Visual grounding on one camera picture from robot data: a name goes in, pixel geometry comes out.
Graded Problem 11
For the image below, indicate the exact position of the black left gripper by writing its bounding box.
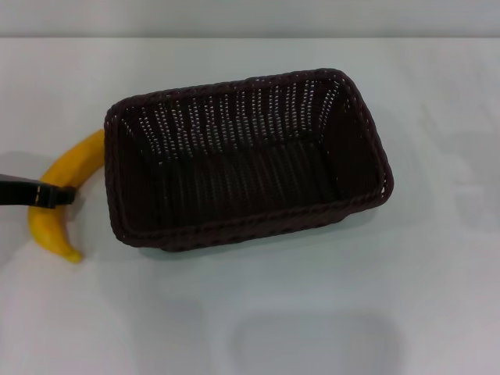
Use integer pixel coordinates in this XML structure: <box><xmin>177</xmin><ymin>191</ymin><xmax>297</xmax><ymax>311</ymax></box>
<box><xmin>0</xmin><ymin>173</ymin><xmax>77</xmax><ymax>209</ymax></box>

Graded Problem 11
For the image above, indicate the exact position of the yellow banana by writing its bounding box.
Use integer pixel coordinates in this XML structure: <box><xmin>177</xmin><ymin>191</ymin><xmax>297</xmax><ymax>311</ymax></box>
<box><xmin>27</xmin><ymin>129</ymin><xmax>107</xmax><ymax>264</ymax></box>

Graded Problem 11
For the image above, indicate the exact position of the dark brown woven basket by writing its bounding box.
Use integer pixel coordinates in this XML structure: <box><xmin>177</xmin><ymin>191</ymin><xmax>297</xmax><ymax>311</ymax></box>
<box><xmin>103</xmin><ymin>67</ymin><xmax>395</xmax><ymax>253</ymax></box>

